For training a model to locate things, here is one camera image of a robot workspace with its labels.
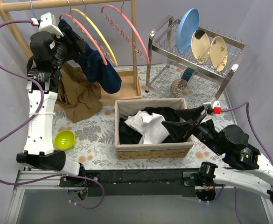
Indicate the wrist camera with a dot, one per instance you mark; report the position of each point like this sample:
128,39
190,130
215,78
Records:
211,107
47,23

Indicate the brown garment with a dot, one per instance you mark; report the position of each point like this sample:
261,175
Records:
76,95

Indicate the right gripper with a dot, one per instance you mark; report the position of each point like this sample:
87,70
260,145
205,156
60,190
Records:
194,122

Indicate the teal cup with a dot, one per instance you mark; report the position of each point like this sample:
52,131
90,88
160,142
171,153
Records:
187,74

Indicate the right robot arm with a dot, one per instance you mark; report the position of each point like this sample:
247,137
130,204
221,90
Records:
248,168

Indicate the blue plate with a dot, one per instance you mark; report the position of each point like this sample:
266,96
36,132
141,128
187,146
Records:
187,27

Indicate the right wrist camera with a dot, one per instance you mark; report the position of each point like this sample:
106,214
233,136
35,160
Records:
211,107

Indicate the metal dish rack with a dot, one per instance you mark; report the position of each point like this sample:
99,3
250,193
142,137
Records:
192,67

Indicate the yellow hanger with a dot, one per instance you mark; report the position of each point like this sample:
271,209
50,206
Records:
99,38

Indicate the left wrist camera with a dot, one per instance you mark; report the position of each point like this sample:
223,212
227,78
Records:
47,23

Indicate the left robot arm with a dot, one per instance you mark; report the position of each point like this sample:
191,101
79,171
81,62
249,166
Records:
50,53

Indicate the patterned bowl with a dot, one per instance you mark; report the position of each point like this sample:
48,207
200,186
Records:
177,87

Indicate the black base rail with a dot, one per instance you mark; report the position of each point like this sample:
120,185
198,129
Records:
152,182

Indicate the blue denim garment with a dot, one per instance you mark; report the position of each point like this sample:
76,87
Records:
95,70

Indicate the cream plate with flowers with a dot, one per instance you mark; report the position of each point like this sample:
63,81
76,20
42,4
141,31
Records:
218,53

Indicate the lime green bowl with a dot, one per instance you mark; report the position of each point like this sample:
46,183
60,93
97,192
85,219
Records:
64,140

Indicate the white cloth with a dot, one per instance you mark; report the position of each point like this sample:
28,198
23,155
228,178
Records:
149,126

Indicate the wooden clothes rack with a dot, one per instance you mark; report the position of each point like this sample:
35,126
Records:
130,88

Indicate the floral table mat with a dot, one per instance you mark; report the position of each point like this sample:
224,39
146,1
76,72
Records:
94,145

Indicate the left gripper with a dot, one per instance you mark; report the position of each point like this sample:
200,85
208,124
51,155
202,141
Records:
69,38

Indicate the cream plate with dark spot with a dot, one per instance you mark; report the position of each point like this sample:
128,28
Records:
200,46

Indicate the wicker basket with liner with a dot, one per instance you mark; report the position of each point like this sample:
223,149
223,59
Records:
125,108

